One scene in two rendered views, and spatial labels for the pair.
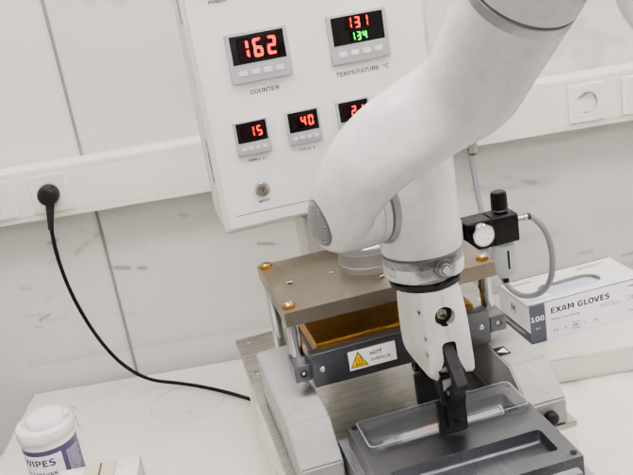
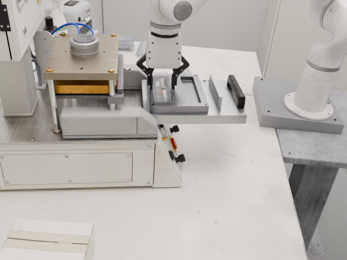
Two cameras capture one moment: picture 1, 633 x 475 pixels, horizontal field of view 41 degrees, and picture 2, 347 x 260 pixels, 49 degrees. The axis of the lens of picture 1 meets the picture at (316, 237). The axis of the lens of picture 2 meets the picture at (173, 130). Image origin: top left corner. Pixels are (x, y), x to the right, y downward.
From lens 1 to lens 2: 1.16 m
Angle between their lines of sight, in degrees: 78
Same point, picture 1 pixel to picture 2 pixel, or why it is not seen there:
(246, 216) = (22, 48)
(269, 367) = (81, 114)
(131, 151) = not seen: outside the picture
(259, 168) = (21, 17)
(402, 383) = (91, 104)
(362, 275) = (97, 54)
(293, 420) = (138, 114)
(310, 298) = (107, 66)
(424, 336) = (178, 52)
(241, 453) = (6, 201)
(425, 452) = (179, 95)
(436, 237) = not seen: hidden behind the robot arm
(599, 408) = not seen: hidden behind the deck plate
